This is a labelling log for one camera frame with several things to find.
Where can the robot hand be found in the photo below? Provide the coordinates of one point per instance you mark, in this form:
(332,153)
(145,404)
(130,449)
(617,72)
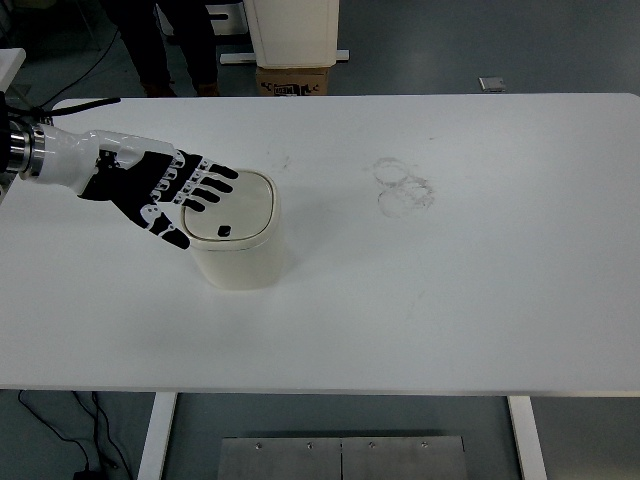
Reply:
(130,185)

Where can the cream trash bin with lid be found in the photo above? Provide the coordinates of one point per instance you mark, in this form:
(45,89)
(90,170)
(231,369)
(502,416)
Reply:
(240,255)

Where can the large white plastic bin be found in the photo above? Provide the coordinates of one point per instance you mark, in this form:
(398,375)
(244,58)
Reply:
(295,30)

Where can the white floor foot bar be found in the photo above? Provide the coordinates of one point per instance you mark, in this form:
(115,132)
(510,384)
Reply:
(235,58)

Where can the small white side table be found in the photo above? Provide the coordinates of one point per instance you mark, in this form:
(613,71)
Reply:
(10,62)

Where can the printed cardboard box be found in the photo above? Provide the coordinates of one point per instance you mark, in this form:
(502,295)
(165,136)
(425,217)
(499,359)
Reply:
(292,80)

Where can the grey equipment base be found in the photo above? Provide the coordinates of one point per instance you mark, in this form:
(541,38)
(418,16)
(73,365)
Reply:
(227,17)

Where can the white table leg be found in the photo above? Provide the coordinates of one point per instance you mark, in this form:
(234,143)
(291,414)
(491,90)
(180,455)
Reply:
(155,440)
(527,440)

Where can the grey metal plate with screws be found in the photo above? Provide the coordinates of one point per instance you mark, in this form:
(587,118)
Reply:
(340,460)

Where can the grey floor plate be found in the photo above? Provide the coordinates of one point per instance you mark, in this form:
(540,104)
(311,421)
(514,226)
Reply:
(492,83)

